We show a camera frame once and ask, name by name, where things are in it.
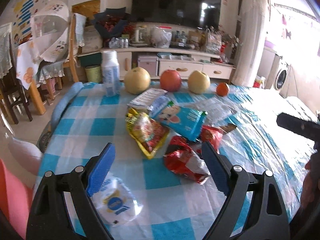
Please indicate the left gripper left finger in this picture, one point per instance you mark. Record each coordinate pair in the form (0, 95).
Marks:
(49, 217)

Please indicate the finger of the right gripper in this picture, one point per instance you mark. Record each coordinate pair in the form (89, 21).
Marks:
(307, 129)

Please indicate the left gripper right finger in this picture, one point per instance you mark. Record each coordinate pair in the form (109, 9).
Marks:
(266, 218)

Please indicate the red snack wrapper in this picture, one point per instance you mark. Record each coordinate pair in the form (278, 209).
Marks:
(186, 159)

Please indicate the pink plastic trash bucket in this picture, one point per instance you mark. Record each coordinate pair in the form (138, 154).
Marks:
(15, 201)

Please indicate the person's right hand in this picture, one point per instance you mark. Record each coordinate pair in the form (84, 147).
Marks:
(311, 181)

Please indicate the white blue plastic pouch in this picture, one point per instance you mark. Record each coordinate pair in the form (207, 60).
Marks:
(115, 203)

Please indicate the white washing machine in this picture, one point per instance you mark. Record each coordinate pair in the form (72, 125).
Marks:
(277, 75)

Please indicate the grey cushion stool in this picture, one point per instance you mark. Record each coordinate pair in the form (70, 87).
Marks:
(26, 154)

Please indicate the clear plastic wrapper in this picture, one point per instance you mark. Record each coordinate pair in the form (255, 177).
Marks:
(216, 109)

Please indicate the small orange tangerine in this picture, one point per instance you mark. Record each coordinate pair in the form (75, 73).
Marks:
(222, 89)

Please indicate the red foil snack packet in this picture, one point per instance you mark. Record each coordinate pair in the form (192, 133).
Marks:
(213, 135)

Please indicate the yellow red snack bag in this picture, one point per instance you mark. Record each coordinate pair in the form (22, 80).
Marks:
(149, 134)

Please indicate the yellow pear right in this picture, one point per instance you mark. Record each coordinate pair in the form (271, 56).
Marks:
(198, 82)

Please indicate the yellow pear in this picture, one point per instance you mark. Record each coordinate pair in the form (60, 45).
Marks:
(198, 82)
(137, 80)

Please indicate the blue white checkered tablecloth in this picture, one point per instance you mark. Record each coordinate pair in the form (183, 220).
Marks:
(242, 125)

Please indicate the blue cartoon snack bag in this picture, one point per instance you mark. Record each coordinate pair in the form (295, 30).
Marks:
(185, 121)

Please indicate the dark wooden chair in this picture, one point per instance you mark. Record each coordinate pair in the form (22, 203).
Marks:
(12, 92)

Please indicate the white lace covered air conditioner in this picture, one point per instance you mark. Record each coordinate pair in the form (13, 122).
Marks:
(255, 16)

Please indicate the white striped packet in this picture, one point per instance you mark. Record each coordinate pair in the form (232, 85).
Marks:
(150, 100)

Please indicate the green waste bin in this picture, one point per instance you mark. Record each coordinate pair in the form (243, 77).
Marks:
(93, 73)

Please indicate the dining table with cloth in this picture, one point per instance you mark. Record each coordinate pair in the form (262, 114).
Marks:
(27, 66)

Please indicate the red apple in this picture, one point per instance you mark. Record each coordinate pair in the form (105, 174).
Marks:
(170, 80)

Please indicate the white milk bottle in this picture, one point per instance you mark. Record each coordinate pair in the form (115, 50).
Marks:
(110, 72)

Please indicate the yellow pear left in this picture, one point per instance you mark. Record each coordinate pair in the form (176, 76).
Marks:
(137, 80)

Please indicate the cream tv cabinet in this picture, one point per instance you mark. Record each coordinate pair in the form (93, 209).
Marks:
(181, 60)

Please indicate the black flat television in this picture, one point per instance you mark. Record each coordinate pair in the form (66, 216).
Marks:
(188, 13)

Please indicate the wooden chair light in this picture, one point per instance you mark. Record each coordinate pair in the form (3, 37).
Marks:
(75, 40)

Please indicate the white mesh food cover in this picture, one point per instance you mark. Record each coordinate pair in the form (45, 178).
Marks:
(50, 28)

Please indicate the dark flower bouquet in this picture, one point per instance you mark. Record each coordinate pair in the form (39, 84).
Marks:
(111, 22)

